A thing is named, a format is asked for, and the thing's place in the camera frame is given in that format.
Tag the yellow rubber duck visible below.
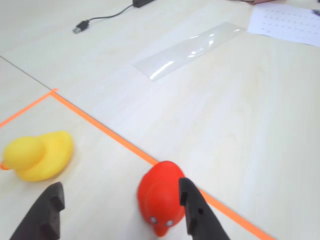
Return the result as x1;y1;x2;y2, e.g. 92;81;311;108
0;130;74;182

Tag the black USB cable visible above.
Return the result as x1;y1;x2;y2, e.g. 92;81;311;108
72;2;135;34

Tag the black device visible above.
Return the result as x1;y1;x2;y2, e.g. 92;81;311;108
132;0;154;8

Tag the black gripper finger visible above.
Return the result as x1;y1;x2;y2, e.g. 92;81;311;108
8;181;66;240
178;177;231;240

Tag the clear plastic sheet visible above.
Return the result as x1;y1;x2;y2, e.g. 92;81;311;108
132;21;247;82

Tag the white printed paper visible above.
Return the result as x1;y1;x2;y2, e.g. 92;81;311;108
246;2;320;48

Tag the red rubber duck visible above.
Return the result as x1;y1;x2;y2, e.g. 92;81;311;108
136;160;187;238

